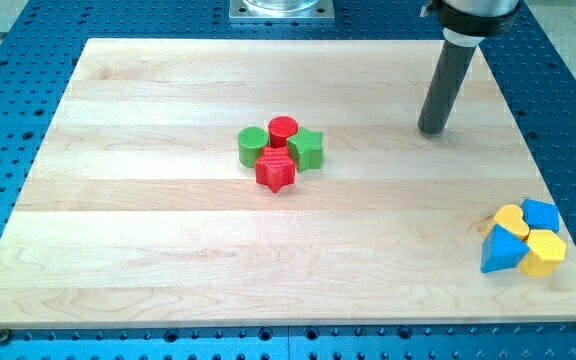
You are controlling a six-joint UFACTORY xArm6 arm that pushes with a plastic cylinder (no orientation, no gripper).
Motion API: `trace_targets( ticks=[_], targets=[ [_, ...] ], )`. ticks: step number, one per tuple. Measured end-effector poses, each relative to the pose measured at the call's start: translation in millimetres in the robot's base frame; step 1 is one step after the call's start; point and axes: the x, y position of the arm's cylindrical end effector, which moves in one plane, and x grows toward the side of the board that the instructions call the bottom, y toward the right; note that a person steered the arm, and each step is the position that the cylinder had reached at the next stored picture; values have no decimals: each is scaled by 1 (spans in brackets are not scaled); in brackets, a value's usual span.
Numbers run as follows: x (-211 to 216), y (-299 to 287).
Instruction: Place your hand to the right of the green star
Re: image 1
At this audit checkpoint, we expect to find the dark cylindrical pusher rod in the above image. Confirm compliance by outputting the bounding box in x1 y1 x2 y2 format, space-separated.
417 41 475 135

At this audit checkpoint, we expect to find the wooden board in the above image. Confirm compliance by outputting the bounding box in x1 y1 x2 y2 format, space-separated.
0 38 576 329

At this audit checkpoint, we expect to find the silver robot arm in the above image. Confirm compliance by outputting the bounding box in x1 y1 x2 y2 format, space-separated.
420 0 520 48

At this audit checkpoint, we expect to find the blue triangle block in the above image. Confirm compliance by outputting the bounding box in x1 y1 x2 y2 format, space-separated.
480 225 529 273

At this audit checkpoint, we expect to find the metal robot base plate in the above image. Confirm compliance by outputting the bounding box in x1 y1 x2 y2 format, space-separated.
228 0 335 21

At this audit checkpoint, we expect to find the yellow heart block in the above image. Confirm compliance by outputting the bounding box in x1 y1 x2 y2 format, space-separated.
486 204 530 240

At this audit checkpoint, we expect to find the left board clamp screw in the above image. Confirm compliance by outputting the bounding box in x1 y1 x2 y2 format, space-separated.
0 329 12 345

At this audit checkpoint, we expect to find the green star block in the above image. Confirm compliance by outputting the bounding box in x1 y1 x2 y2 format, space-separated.
287 127 323 172

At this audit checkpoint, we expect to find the red star block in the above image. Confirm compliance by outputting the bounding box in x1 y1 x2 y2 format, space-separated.
255 147 296 193

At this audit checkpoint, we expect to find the yellow hexagon block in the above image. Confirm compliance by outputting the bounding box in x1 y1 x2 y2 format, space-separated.
518 229 567 277

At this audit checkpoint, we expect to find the blue cube block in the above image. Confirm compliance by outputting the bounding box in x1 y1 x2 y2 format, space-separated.
521 199 560 233

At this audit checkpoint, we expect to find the red cylinder block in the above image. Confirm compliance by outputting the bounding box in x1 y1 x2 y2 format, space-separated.
268 116 299 148

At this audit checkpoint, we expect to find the green cylinder block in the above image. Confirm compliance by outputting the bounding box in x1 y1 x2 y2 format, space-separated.
237 127 269 168

